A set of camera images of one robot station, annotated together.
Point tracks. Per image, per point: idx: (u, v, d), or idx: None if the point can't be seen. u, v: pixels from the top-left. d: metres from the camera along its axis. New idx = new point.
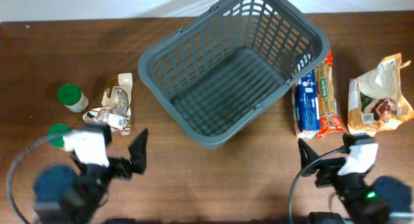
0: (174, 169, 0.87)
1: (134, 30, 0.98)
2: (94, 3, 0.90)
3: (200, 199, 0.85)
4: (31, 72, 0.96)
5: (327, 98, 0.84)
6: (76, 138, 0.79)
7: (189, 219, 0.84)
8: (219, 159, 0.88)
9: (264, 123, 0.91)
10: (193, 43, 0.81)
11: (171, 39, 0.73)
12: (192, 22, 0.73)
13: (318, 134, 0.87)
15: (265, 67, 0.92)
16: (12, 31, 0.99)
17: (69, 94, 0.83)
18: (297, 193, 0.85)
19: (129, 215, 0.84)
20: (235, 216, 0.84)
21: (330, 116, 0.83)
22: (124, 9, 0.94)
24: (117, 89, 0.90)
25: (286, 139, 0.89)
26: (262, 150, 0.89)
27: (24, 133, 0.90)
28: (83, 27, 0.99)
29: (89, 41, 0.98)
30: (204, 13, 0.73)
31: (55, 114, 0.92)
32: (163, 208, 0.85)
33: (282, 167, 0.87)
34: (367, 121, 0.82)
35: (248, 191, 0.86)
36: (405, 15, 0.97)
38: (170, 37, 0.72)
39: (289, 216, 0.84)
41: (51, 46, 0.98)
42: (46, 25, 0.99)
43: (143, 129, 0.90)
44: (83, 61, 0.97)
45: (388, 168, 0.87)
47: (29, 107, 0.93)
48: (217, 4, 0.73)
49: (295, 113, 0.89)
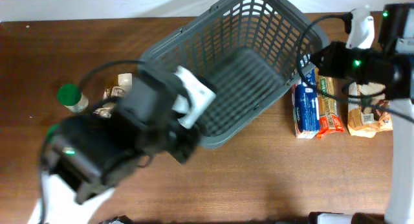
0: (174, 169, 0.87)
1: (134, 30, 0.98)
2: (94, 2, 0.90)
3: (200, 199, 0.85)
4: (30, 71, 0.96)
5: (327, 98, 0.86)
6: (194, 91, 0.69)
7: (189, 219, 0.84)
8: (219, 159, 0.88)
9: (264, 123, 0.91)
10: (193, 43, 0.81)
11: (171, 39, 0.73)
12: (193, 22, 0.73)
13: (318, 134, 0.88)
15: (265, 68, 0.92)
16: (11, 30, 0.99)
17: (70, 93, 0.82)
18: (298, 193, 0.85)
19: (130, 215, 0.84)
20: (236, 216, 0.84)
21: (331, 116, 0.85)
22: (125, 9, 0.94)
24: (117, 89, 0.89)
25: (286, 139, 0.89)
26: (262, 150, 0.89)
27: (24, 133, 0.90)
28: (83, 27, 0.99)
29: (89, 42, 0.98)
30: (204, 13, 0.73)
31: (55, 115, 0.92)
32: (163, 208, 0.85)
33: (282, 166, 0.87)
34: (367, 121, 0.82)
35: (248, 191, 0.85)
36: None
38: (170, 37, 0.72)
39: (289, 216, 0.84)
41: (50, 46, 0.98)
42: (45, 24, 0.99)
43: None
44: (83, 61, 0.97)
45: (387, 169, 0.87)
47: (28, 107, 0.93)
48: (217, 4, 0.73)
49: (295, 113, 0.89)
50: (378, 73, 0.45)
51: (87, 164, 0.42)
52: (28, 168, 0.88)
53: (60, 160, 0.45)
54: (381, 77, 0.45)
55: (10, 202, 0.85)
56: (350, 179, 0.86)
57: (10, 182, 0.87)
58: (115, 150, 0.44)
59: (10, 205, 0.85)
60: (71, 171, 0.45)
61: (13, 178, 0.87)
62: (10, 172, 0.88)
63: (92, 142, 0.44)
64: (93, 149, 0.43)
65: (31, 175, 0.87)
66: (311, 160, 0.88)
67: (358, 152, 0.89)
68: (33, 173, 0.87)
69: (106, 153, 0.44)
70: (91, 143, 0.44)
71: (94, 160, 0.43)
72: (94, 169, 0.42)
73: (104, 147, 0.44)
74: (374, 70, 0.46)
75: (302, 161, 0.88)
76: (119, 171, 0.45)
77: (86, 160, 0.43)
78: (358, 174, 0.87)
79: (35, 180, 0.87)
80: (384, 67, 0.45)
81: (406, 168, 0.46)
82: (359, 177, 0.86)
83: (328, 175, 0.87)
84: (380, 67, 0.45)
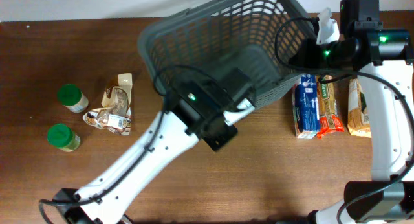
0: (174, 169, 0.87)
1: (134, 30, 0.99)
2: (96, 2, 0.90)
3: (200, 199, 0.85)
4: (30, 70, 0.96)
5: (327, 98, 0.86)
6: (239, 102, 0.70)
7: (189, 219, 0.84)
8: (219, 159, 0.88)
9: (264, 123, 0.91)
10: (195, 32, 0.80)
11: (178, 21, 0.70)
12: (201, 11, 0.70)
13: (318, 134, 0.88)
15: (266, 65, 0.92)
16: (10, 30, 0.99)
17: (70, 94, 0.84)
18: (298, 193, 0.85)
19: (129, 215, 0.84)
20: (236, 216, 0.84)
21: (331, 116, 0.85)
22: (125, 9, 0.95)
24: (117, 89, 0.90)
25: (286, 139, 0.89)
26: (262, 149, 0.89)
27: (23, 133, 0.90)
28: (82, 26, 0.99)
29: (90, 42, 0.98)
30: (213, 1, 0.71)
31: (55, 114, 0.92)
32: (163, 208, 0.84)
33: (281, 166, 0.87)
34: (367, 121, 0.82)
35: (248, 191, 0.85)
36: (395, 15, 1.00)
38: (178, 22, 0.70)
39: (289, 216, 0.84)
41: (50, 46, 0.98)
42: (44, 24, 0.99)
43: (144, 130, 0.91)
44: (82, 61, 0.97)
45: None
47: (28, 108, 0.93)
48: None
49: (295, 113, 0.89)
50: (347, 48, 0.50)
51: (197, 111, 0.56)
52: (28, 168, 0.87)
53: (179, 105, 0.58)
54: (347, 50, 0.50)
55: (9, 204, 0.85)
56: (350, 178, 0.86)
57: (9, 182, 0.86)
58: (211, 103, 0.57)
59: (9, 206, 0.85)
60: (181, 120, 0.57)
61: (11, 179, 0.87)
62: (10, 172, 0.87)
63: (205, 96, 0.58)
64: (205, 101, 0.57)
65: (31, 175, 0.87)
66: (311, 160, 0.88)
67: (358, 152, 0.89)
68: (32, 173, 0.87)
69: (208, 107, 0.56)
70: (205, 98, 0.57)
71: (204, 109, 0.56)
72: (202, 115, 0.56)
73: (213, 103, 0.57)
74: (342, 49, 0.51)
75: (302, 161, 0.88)
76: (217, 121, 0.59)
77: (198, 108, 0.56)
78: (358, 174, 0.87)
79: (35, 180, 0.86)
80: (349, 41, 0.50)
81: (382, 120, 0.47)
82: (360, 178, 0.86)
83: (328, 175, 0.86)
84: (347, 43, 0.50)
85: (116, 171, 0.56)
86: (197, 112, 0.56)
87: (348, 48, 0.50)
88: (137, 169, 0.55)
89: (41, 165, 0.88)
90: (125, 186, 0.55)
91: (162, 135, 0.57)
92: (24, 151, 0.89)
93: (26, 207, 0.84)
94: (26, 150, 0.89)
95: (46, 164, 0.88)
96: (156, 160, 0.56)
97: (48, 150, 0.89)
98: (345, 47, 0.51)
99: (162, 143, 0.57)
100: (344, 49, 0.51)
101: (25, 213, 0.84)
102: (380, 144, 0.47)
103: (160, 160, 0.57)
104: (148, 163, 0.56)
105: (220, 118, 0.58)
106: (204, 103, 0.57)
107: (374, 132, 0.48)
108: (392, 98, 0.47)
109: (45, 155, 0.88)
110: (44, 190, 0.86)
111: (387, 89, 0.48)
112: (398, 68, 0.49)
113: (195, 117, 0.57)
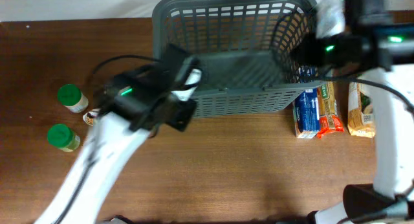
0: (174, 169, 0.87)
1: (134, 30, 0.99)
2: (96, 2, 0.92)
3: (200, 199, 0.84)
4: (30, 70, 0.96)
5: (327, 98, 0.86)
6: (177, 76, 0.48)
7: (189, 219, 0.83)
8: (219, 158, 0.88)
9: (265, 122, 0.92)
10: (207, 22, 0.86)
11: (197, 2, 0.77)
12: None
13: (318, 134, 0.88)
15: (275, 72, 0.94)
16: (11, 29, 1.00)
17: (70, 93, 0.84)
18: (298, 193, 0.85)
19: (129, 215, 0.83)
20: (236, 216, 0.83)
21: (331, 116, 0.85)
22: (125, 9, 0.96)
24: None
25: (286, 140, 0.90)
26: (262, 149, 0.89)
27: (23, 133, 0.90)
28: (82, 26, 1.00)
29: (90, 41, 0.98)
30: None
31: (55, 114, 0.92)
32: (163, 208, 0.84)
33: (282, 166, 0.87)
34: (367, 121, 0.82)
35: (248, 191, 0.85)
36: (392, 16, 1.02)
38: (196, 3, 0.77)
39: (290, 216, 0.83)
41: (49, 45, 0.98)
42: (45, 24, 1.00)
43: None
44: (82, 60, 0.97)
45: None
47: (28, 108, 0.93)
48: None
49: (295, 113, 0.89)
50: (348, 48, 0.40)
51: (136, 101, 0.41)
52: (28, 168, 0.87)
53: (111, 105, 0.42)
54: (349, 50, 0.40)
55: (8, 204, 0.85)
56: (351, 179, 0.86)
57: (9, 182, 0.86)
58: (153, 87, 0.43)
59: (8, 206, 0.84)
60: (120, 120, 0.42)
61: (11, 179, 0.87)
62: (9, 172, 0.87)
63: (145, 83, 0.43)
64: (146, 87, 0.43)
65: (31, 175, 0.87)
66: (311, 160, 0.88)
67: (358, 152, 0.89)
68: (32, 173, 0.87)
69: (149, 100, 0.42)
70: (145, 89, 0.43)
71: (146, 102, 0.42)
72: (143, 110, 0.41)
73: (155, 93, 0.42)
74: (348, 43, 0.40)
75: (302, 161, 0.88)
76: (163, 105, 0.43)
77: (137, 101, 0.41)
78: (358, 174, 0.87)
79: (35, 180, 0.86)
80: (354, 40, 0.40)
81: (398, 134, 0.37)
82: (360, 178, 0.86)
83: (328, 175, 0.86)
84: (352, 41, 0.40)
85: (64, 196, 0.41)
86: (134, 105, 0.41)
87: (352, 50, 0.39)
88: (87, 186, 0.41)
89: (41, 164, 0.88)
90: (79, 210, 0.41)
91: (103, 141, 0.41)
92: (24, 151, 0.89)
93: (26, 207, 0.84)
94: (26, 150, 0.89)
95: (46, 164, 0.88)
96: (107, 169, 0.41)
97: (48, 150, 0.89)
98: (346, 45, 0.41)
99: (106, 148, 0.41)
100: (342, 49, 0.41)
101: (24, 213, 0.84)
102: (392, 158, 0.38)
103: (111, 169, 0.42)
104: (99, 176, 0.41)
105: (165, 103, 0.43)
106: (140, 92, 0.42)
107: (388, 144, 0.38)
108: (403, 109, 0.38)
109: (46, 155, 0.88)
110: (44, 190, 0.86)
111: (396, 98, 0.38)
112: (411, 78, 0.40)
113: (134, 114, 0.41)
